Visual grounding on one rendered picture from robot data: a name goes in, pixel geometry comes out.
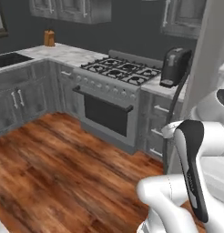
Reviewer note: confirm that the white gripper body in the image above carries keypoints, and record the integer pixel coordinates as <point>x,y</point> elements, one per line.
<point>169,129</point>

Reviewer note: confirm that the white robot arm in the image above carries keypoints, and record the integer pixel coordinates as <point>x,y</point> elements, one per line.
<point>165,197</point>

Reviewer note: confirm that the grey fridge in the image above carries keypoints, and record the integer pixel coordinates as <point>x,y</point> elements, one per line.
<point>208,45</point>

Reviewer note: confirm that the grey drawer stack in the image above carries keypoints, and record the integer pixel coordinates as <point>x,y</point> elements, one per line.
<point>154,121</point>

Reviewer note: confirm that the dark coffee machine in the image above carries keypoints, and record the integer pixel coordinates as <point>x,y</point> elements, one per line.
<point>174,65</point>

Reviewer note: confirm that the silver gas range with oven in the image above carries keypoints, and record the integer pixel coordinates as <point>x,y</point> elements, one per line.
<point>110,100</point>

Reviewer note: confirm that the brown wooden knife block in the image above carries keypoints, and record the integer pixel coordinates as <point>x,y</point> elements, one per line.
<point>49,38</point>

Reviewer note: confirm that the dark sink basin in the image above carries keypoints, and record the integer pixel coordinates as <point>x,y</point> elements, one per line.
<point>9,59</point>

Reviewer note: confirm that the grey wall cupboard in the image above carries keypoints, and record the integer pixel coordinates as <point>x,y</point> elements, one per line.
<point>183,16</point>

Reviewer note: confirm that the grey wall cupboards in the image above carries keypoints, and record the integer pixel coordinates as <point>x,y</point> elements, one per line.
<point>71,9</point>

